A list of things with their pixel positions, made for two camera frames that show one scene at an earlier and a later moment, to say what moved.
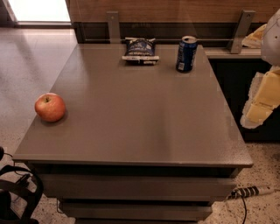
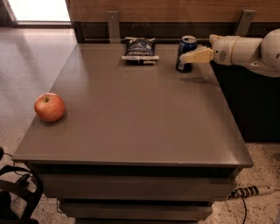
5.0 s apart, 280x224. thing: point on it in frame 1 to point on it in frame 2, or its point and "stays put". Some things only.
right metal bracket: [236, 43] stays put
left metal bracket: [114, 24] stays put
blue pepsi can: [186, 53] stays put
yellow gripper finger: [263, 97] to [202, 56]
